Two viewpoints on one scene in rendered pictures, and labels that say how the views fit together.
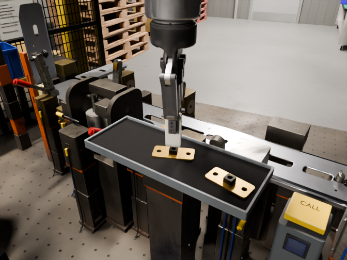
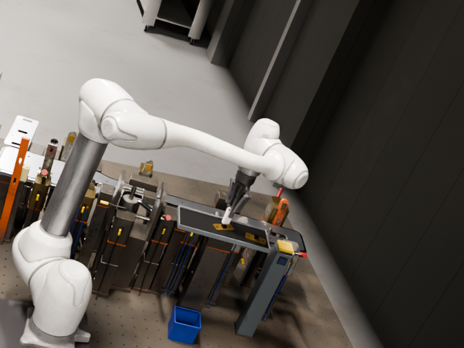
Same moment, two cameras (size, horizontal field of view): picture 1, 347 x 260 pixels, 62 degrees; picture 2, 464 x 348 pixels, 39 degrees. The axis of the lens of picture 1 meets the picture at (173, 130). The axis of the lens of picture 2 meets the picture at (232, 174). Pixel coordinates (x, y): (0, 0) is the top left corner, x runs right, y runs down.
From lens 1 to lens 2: 215 cm
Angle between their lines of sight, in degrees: 44
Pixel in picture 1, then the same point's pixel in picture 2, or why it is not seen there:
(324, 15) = not seen: outside the picture
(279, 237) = (275, 259)
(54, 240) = not seen: hidden behind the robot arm
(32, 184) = (9, 268)
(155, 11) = (250, 172)
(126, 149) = (201, 227)
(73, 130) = (126, 215)
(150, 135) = (202, 217)
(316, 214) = (288, 246)
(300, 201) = (282, 243)
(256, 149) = (242, 219)
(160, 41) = (246, 182)
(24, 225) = not seen: hidden behind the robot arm
